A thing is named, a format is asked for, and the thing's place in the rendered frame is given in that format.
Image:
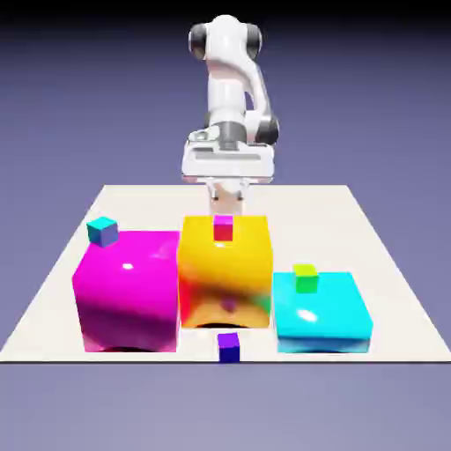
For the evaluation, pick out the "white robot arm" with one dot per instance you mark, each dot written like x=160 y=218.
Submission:
x=225 y=70

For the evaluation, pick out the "large cyan box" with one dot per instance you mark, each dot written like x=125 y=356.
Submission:
x=324 y=313

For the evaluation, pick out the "large yellow box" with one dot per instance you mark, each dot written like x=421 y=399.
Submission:
x=225 y=275

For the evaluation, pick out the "large magenta box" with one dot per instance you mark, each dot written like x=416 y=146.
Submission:
x=127 y=289

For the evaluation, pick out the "small red cube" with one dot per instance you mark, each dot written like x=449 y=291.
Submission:
x=223 y=230

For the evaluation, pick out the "small teal cube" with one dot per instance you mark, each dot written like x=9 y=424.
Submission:
x=102 y=232

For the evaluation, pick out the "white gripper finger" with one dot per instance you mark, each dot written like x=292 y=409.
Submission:
x=212 y=190
x=243 y=189

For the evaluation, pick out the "small green cube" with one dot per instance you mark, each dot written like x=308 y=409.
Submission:
x=306 y=280

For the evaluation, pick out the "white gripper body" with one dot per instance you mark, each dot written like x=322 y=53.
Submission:
x=229 y=164

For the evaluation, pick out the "small blue cube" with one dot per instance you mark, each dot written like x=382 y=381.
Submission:
x=229 y=348

